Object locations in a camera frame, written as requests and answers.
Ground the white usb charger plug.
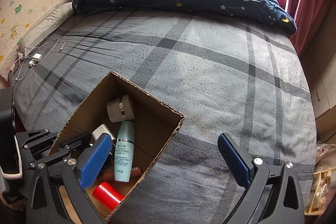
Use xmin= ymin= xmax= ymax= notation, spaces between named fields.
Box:
xmin=92 ymin=124 xmax=115 ymax=142

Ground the brown cylindrical tube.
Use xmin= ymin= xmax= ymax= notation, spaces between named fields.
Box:
xmin=99 ymin=166 xmax=143 ymax=188

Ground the mint green lotion bottle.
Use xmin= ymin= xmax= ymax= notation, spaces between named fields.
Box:
xmin=114 ymin=121 xmax=135 ymax=172

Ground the red cylindrical container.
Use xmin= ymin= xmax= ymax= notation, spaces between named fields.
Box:
xmin=92 ymin=182 xmax=124 ymax=211

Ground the white cream jar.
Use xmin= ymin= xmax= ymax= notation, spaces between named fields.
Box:
xmin=106 ymin=95 xmax=134 ymax=123

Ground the cardboard box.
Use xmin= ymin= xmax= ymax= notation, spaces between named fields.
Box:
xmin=51 ymin=72 xmax=185 ymax=223

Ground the white plastic bag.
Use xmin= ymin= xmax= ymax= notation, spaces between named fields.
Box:
xmin=315 ymin=143 xmax=335 ymax=171

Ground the grey plaid bed sheet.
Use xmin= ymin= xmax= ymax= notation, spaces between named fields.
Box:
xmin=9 ymin=9 xmax=316 ymax=223

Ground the beige pillow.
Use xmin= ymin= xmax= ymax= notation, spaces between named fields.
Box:
xmin=17 ymin=1 xmax=74 ymax=56

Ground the beige wardrobe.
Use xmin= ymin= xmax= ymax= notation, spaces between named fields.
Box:
xmin=301 ymin=2 xmax=335 ymax=143

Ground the white charger with cable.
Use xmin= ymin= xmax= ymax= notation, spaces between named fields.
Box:
xmin=14 ymin=38 xmax=66 ymax=82

